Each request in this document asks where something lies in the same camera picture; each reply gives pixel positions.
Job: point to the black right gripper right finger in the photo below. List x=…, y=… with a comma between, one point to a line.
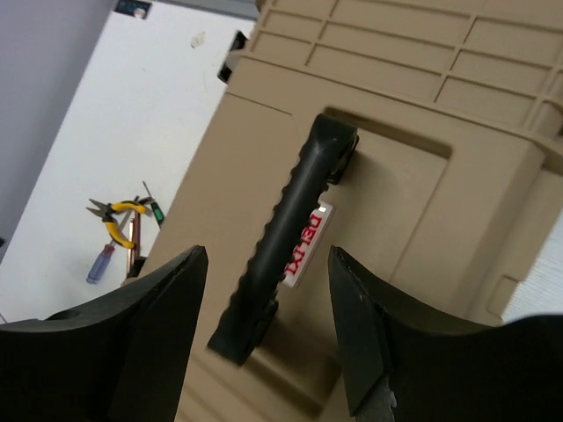
x=403, y=360

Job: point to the small yellow handled pliers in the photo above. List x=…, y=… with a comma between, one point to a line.
x=107, y=212

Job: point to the black toolbox carry handle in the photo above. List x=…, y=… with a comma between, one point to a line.
x=322, y=161

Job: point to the long brown hex key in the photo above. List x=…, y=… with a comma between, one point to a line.
x=134, y=232

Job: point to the blue label sticker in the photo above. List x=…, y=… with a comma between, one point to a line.
x=133, y=8

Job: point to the blue red handled screwdriver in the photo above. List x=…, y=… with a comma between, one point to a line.
x=100, y=264

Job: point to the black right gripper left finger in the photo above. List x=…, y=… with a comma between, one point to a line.
x=120, y=357

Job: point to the tan plastic toolbox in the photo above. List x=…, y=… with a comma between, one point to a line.
x=450, y=195

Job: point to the green black precision screwdriver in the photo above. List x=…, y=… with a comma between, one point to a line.
x=156, y=209

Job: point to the white red brand tag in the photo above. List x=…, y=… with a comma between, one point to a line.
x=309, y=240

